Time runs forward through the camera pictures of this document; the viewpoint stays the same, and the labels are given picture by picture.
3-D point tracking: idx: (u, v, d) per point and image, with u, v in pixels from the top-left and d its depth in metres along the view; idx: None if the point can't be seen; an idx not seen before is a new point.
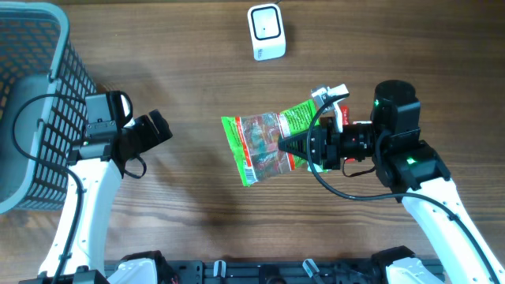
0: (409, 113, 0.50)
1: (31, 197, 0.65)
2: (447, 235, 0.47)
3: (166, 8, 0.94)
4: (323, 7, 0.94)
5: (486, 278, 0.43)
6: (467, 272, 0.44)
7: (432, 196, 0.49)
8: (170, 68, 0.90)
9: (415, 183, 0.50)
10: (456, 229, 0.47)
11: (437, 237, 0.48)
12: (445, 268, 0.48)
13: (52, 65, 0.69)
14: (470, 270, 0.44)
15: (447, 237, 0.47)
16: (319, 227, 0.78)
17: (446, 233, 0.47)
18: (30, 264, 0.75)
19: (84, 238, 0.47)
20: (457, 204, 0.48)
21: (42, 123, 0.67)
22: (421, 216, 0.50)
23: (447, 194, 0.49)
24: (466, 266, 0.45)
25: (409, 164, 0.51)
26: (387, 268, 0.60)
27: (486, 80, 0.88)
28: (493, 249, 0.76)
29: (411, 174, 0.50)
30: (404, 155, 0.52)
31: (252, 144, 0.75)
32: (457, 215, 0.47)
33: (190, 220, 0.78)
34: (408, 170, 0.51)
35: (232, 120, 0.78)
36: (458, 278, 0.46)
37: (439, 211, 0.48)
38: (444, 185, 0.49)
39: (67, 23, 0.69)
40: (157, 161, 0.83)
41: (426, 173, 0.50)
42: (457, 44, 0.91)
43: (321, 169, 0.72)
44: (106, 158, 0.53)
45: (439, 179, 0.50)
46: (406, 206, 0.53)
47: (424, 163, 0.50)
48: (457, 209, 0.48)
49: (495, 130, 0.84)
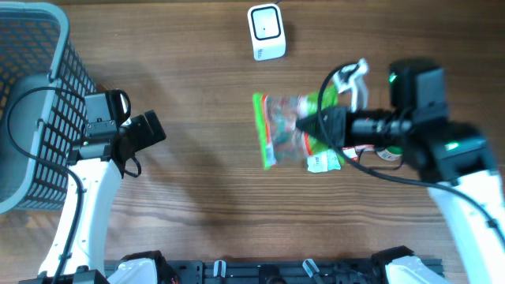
0: (429, 81, 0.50)
1: (31, 196, 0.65)
2: (480, 241, 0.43)
3: (166, 9, 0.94)
4: (323, 7, 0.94)
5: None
6: None
7: (470, 196, 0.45)
8: (170, 68, 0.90)
9: (453, 174, 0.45)
10: (493, 237, 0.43)
11: (469, 241, 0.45)
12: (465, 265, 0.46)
13: (52, 65, 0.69)
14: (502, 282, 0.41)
15: (478, 241, 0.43)
16: (319, 227, 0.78)
17: (478, 237, 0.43)
18: (29, 264, 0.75)
19: (84, 238, 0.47)
20: (498, 206, 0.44)
21: (42, 123, 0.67)
22: (452, 212, 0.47)
23: (488, 193, 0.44)
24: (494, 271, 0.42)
25: (450, 149, 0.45)
26: (386, 266, 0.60)
27: (485, 80, 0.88)
28: None
29: (449, 162, 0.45)
30: (443, 137, 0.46)
31: (274, 124, 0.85)
32: (495, 220, 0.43)
33: (190, 220, 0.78)
34: (447, 156, 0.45)
35: (260, 97, 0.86)
36: None
37: (476, 214, 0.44)
38: (486, 181, 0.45)
39: (67, 23, 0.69)
40: (156, 161, 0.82)
41: (469, 161, 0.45)
42: (456, 44, 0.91)
43: (314, 170, 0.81)
44: (106, 158, 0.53)
45: (480, 172, 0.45)
46: (437, 197, 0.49)
47: (468, 151, 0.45)
48: (497, 214, 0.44)
49: (495, 130, 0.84)
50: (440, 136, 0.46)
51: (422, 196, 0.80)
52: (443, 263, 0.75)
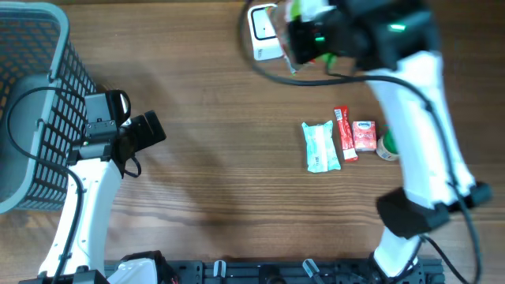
0: None
1: (31, 196, 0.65)
2: (415, 124, 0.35)
3: (166, 9, 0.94)
4: None
5: (446, 181, 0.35)
6: (428, 169, 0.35)
7: (409, 78, 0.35)
8: (170, 68, 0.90)
9: (396, 62, 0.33)
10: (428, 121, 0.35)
11: (404, 128, 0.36)
12: (402, 147, 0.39)
13: (52, 65, 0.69)
14: (432, 164, 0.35)
15: (413, 127, 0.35)
16: (319, 227, 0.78)
17: (414, 123, 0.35)
18: (29, 264, 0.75)
19: (84, 238, 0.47)
20: (434, 87, 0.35)
21: (42, 123, 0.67)
22: (386, 94, 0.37)
23: (424, 76, 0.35)
24: (428, 155, 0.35)
25: (394, 28, 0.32)
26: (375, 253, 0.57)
27: (486, 80, 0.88)
28: (493, 249, 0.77)
29: (395, 44, 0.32)
30: (387, 14, 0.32)
31: None
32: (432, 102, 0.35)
33: (190, 220, 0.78)
34: (390, 38, 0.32)
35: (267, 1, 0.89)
36: (417, 175, 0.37)
37: (412, 97, 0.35)
38: (426, 63, 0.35)
39: (67, 23, 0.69)
40: (156, 161, 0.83)
41: (412, 41, 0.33)
42: (456, 44, 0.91)
43: (314, 170, 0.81)
44: (106, 158, 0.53)
45: (422, 53, 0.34)
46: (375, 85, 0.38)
47: (413, 29, 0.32)
48: (432, 93, 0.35)
49: (495, 129, 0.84)
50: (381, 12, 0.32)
51: None
52: (443, 264, 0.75)
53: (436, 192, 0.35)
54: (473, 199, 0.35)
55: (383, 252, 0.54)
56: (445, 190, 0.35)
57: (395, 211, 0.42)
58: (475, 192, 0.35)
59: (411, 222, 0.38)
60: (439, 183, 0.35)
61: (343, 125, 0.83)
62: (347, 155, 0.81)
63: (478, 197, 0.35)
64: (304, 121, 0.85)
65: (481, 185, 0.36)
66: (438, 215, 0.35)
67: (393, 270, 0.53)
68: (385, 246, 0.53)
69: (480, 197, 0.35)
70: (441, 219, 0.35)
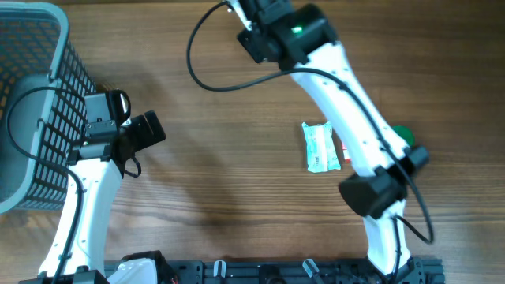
0: None
1: (31, 196, 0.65)
2: (338, 104, 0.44)
3: (167, 8, 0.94)
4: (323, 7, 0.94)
5: (378, 147, 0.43)
6: (358, 138, 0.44)
7: (321, 67, 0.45)
8: (170, 67, 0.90)
9: (303, 55, 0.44)
10: (346, 97, 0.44)
11: (331, 109, 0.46)
12: (338, 132, 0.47)
13: (52, 65, 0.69)
14: (360, 134, 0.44)
15: (338, 107, 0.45)
16: (320, 227, 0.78)
17: (338, 103, 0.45)
18: (29, 264, 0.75)
19: (84, 238, 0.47)
20: (343, 70, 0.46)
21: (42, 123, 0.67)
22: (310, 87, 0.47)
23: (333, 61, 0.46)
24: (355, 128, 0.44)
25: (294, 32, 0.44)
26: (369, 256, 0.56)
27: (486, 80, 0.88)
28: (494, 248, 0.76)
29: (298, 43, 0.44)
30: (289, 24, 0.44)
31: None
32: (346, 83, 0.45)
33: (190, 220, 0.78)
34: (296, 42, 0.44)
35: None
36: (353, 147, 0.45)
37: (330, 82, 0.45)
38: (331, 52, 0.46)
39: (67, 23, 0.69)
40: (156, 161, 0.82)
41: (312, 39, 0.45)
42: (455, 44, 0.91)
43: (314, 170, 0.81)
44: (106, 158, 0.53)
45: (325, 45, 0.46)
46: (300, 80, 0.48)
47: (310, 31, 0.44)
48: (344, 76, 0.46)
49: (495, 129, 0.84)
50: (285, 22, 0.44)
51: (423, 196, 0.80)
52: (443, 263, 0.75)
53: (372, 158, 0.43)
54: (413, 162, 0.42)
55: (375, 253, 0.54)
56: (379, 155, 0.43)
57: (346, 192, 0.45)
58: (412, 152, 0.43)
59: (362, 196, 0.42)
60: (372, 150, 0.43)
61: None
62: (347, 155, 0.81)
63: (416, 158, 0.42)
64: (304, 120, 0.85)
65: (418, 148, 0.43)
66: (382, 181, 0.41)
67: (387, 268, 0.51)
68: (374, 246, 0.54)
69: (417, 158, 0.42)
70: (383, 185, 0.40)
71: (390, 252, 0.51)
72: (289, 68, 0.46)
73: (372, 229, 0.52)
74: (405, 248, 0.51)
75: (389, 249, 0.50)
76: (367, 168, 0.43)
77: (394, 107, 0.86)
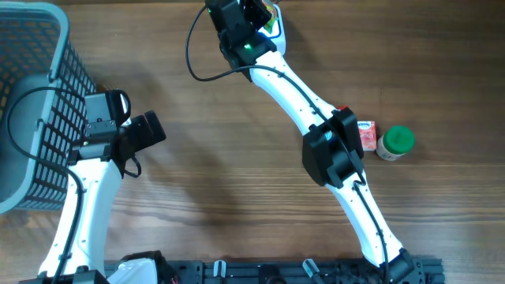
0: (233, 9, 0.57)
1: (31, 197, 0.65)
2: (279, 89, 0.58)
3: (166, 8, 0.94)
4: (323, 7, 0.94)
5: (311, 112, 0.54)
6: (296, 109, 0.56)
7: (266, 65, 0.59)
8: (170, 67, 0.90)
9: (252, 60, 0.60)
10: (285, 82, 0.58)
11: (275, 94, 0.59)
12: (288, 112, 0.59)
13: (52, 65, 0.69)
14: (298, 106, 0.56)
15: (280, 91, 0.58)
16: (320, 227, 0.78)
17: (279, 88, 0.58)
18: (30, 264, 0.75)
19: (84, 238, 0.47)
20: (282, 65, 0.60)
21: (42, 123, 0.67)
22: (261, 83, 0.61)
23: (275, 60, 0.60)
24: (293, 102, 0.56)
25: (245, 49, 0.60)
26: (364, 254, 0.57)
27: (486, 80, 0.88)
28: (493, 248, 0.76)
29: (251, 56, 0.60)
30: (242, 42, 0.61)
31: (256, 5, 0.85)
32: (284, 73, 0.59)
33: (189, 220, 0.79)
34: (248, 54, 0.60)
35: None
36: (295, 118, 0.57)
37: (272, 73, 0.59)
38: (274, 54, 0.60)
39: (67, 23, 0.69)
40: (155, 161, 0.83)
41: (261, 51, 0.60)
42: (455, 44, 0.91)
43: None
44: (106, 158, 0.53)
45: (268, 53, 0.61)
46: (253, 80, 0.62)
47: (258, 47, 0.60)
48: (283, 69, 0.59)
49: (495, 129, 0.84)
50: (241, 41, 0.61)
51: (423, 196, 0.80)
52: (443, 263, 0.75)
53: (307, 121, 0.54)
54: (341, 123, 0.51)
55: (367, 247, 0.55)
56: (312, 117, 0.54)
57: (310, 163, 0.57)
58: (344, 117, 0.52)
59: (312, 157, 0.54)
60: (307, 114, 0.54)
61: None
62: None
63: (345, 120, 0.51)
64: None
65: (349, 113, 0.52)
66: (313, 139, 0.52)
67: (377, 259, 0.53)
68: (361, 239, 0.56)
69: (346, 120, 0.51)
70: (318, 142, 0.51)
71: (372, 233, 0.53)
72: (246, 72, 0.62)
73: (352, 217, 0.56)
74: (387, 231, 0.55)
75: (367, 227, 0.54)
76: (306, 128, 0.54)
77: (394, 107, 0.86)
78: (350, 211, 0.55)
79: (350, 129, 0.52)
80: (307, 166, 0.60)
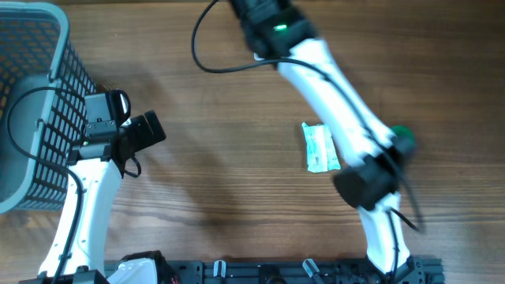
0: None
1: (31, 196, 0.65)
2: (321, 96, 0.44)
3: (166, 8, 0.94)
4: (323, 7, 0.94)
5: (363, 134, 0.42)
6: (342, 125, 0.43)
7: (306, 59, 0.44)
8: (170, 67, 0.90)
9: (287, 52, 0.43)
10: (329, 87, 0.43)
11: (316, 101, 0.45)
12: (327, 128, 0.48)
13: (52, 65, 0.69)
14: (345, 121, 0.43)
15: (323, 99, 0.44)
16: (319, 227, 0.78)
17: (322, 95, 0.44)
18: (29, 264, 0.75)
19: (84, 238, 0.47)
20: (326, 63, 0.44)
21: (42, 123, 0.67)
22: (298, 82, 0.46)
23: (317, 54, 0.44)
24: (339, 117, 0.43)
25: (278, 31, 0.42)
26: (369, 255, 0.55)
27: (486, 80, 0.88)
28: (494, 248, 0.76)
29: (282, 42, 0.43)
30: (271, 20, 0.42)
31: None
32: (329, 73, 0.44)
33: (190, 220, 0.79)
34: (280, 37, 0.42)
35: None
36: (339, 137, 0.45)
37: (313, 74, 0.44)
38: (315, 46, 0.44)
39: (67, 24, 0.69)
40: (155, 161, 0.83)
41: (297, 38, 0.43)
42: (455, 45, 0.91)
43: (314, 170, 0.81)
44: (106, 158, 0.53)
45: (308, 40, 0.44)
46: (287, 72, 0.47)
47: (293, 31, 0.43)
48: (328, 69, 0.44)
49: (495, 130, 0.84)
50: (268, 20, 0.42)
51: (423, 196, 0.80)
52: (443, 264, 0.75)
53: (357, 146, 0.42)
54: (398, 149, 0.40)
55: (374, 254, 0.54)
56: (364, 141, 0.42)
57: (342, 185, 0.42)
58: (397, 141, 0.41)
59: (353, 186, 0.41)
60: (357, 136, 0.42)
61: None
62: None
63: (402, 147, 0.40)
64: (304, 121, 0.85)
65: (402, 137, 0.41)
66: (365, 170, 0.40)
67: (385, 266, 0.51)
68: (372, 244, 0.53)
69: (404, 147, 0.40)
70: (371, 173, 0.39)
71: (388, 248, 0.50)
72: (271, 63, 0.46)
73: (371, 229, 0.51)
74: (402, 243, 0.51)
75: (386, 248, 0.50)
76: (353, 154, 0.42)
77: (394, 107, 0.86)
78: (373, 229, 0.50)
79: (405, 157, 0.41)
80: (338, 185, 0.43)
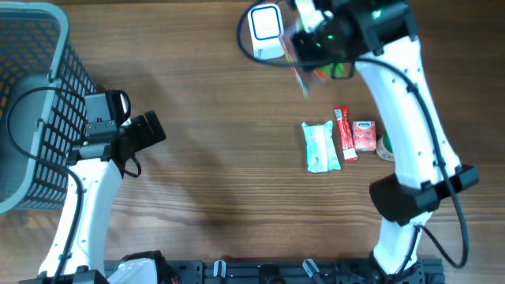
0: None
1: (31, 196, 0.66)
2: (402, 109, 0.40)
3: (166, 9, 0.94)
4: None
5: (431, 162, 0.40)
6: (413, 146, 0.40)
7: (396, 64, 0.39)
8: (170, 67, 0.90)
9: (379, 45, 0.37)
10: (412, 102, 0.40)
11: (390, 110, 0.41)
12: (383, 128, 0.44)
13: (52, 65, 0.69)
14: (418, 143, 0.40)
15: (401, 111, 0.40)
16: (319, 227, 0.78)
17: (401, 107, 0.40)
18: (29, 264, 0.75)
19: (84, 238, 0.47)
20: (417, 70, 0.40)
21: (42, 123, 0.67)
22: (372, 79, 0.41)
23: (409, 57, 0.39)
24: (413, 137, 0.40)
25: (372, 16, 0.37)
26: (375, 252, 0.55)
27: (486, 80, 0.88)
28: (494, 248, 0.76)
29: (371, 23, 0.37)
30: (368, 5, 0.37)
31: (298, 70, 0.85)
32: (416, 84, 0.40)
33: (190, 220, 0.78)
34: (372, 24, 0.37)
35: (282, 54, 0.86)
36: (402, 154, 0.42)
37: (399, 81, 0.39)
38: (409, 49, 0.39)
39: (67, 23, 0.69)
40: (155, 161, 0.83)
41: (390, 29, 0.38)
42: (456, 44, 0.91)
43: (314, 170, 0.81)
44: (106, 158, 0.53)
45: (402, 40, 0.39)
46: (359, 68, 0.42)
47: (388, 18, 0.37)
48: (416, 78, 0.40)
49: (495, 130, 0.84)
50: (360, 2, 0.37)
51: None
52: (443, 263, 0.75)
53: (424, 172, 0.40)
54: (461, 182, 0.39)
55: (382, 252, 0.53)
56: (432, 170, 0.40)
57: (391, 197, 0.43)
58: (463, 173, 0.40)
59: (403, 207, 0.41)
60: (426, 163, 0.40)
61: (343, 125, 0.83)
62: (347, 155, 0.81)
63: (465, 181, 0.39)
64: (304, 121, 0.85)
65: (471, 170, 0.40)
66: (424, 196, 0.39)
67: (390, 268, 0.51)
68: (383, 244, 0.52)
69: (467, 182, 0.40)
70: (426, 200, 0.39)
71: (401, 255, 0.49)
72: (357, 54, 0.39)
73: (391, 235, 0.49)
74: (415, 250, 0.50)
75: (399, 253, 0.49)
76: (415, 177, 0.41)
77: None
78: (394, 234, 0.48)
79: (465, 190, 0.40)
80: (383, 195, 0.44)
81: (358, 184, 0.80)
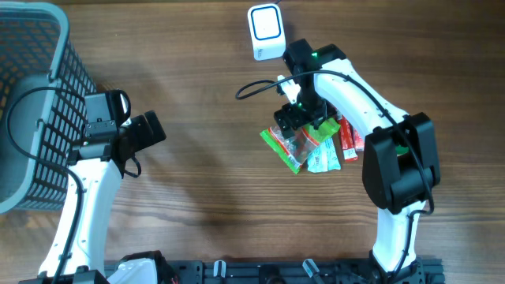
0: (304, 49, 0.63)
1: (31, 197, 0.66)
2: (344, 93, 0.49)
3: (166, 8, 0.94)
4: (323, 7, 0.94)
5: (377, 115, 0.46)
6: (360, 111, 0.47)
7: (333, 69, 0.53)
8: (170, 68, 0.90)
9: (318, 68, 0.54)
10: (351, 87, 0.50)
11: (340, 100, 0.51)
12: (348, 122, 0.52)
13: (52, 65, 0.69)
14: (364, 108, 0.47)
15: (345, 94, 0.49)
16: (319, 227, 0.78)
17: (343, 93, 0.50)
18: (29, 264, 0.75)
19: (84, 238, 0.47)
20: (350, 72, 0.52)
21: (42, 123, 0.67)
22: (325, 90, 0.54)
23: (342, 67, 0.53)
24: (359, 106, 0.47)
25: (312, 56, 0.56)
26: (372, 249, 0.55)
27: (486, 80, 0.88)
28: (494, 248, 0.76)
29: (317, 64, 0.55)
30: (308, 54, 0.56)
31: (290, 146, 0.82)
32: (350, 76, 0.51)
33: (190, 220, 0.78)
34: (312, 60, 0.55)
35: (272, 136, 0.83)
36: (359, 125, 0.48)
37: (337, 78, 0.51)
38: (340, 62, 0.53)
39: (67, 23, 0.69)
40: (155, 161, 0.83)
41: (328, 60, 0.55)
42: (455, 45, 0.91)
43: (314, 170, 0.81)
44: (106, 158, 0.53)
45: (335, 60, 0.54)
46: (319, 91, 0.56)
47: (326, 56, 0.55)
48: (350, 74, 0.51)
49: (495, 130, 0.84)
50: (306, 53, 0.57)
51: None
52: (443, 263, 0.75)
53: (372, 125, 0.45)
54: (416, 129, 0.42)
55: (379, 248, 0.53)
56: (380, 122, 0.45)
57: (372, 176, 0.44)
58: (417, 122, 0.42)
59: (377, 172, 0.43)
60: (374, 118, 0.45)
61: (343, 125, 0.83)
62: (347, 155, 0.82)
63: (421, 126, 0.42)
64: None
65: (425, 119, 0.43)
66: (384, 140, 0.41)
67: (388, 266, 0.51)
68: (381, 241, 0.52)
69: (423, 127, 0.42)
70: (384, 144, 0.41)
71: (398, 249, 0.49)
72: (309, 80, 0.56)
73: (388, 228, 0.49)
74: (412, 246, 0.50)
75: (396, 248, 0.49)
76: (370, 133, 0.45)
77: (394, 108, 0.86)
78: (389, 228, 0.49)
79: (425, 139, 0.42)
80: (367, 177, 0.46)
81: (358, 184, 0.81)
